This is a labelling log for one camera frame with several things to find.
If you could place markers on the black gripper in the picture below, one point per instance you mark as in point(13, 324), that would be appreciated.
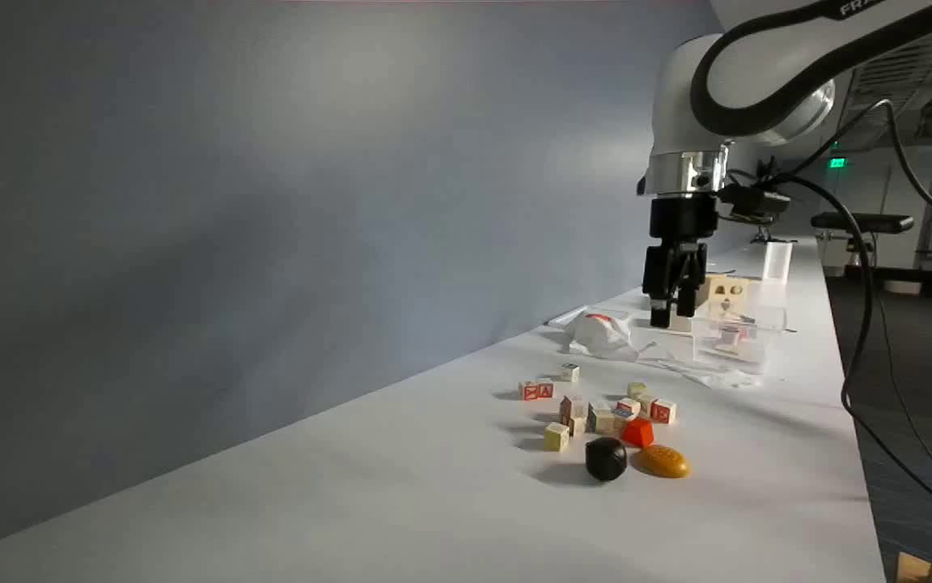
point(682, 259)

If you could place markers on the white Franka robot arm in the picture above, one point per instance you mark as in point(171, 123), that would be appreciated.
point(694, 99)

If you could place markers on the yellow-sided wooden alphabet cube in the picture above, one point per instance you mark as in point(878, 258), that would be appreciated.
point(636, 390)

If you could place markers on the tan printed card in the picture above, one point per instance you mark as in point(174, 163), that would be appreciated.
point(726, 291)

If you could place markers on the orange toy on cloth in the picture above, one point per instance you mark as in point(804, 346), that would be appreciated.
point(599, 323)

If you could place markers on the clear plastic container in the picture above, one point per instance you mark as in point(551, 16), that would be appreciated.
point(743, 352)

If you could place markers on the white cloth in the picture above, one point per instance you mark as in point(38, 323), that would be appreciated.
point(598, 338)

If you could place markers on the clear plastic cup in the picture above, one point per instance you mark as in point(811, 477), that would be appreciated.
point(779, 264)

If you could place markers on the orange-red wooden block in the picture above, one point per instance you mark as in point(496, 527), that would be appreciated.
point(640, 432)

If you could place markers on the yellow toy burger bun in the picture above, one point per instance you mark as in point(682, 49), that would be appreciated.
point(660, 462)

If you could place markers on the black faceted ball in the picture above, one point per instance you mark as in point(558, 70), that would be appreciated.
point(606, 458)

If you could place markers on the green exit sign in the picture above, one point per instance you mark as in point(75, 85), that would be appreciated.
point(837, 163)

